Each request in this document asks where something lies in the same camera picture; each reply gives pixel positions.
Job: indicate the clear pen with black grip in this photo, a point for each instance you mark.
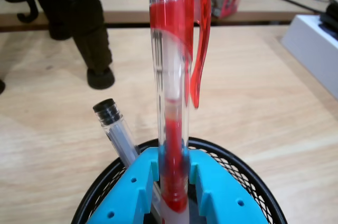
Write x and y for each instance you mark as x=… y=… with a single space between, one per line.
x=116 y=131

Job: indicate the white flat box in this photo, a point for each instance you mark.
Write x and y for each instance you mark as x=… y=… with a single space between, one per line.
x=311 y=47

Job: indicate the red clear pen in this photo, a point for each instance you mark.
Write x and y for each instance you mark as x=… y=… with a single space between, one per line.
x=171 y=49

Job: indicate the black device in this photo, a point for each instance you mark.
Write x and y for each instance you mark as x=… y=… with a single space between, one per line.
x=331 y=15

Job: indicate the black mesh pen holder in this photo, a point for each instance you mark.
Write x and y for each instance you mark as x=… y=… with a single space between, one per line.
x=232 y=166

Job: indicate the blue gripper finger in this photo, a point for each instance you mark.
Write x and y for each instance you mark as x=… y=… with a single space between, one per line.
x=126 y=197
x=224 y=197

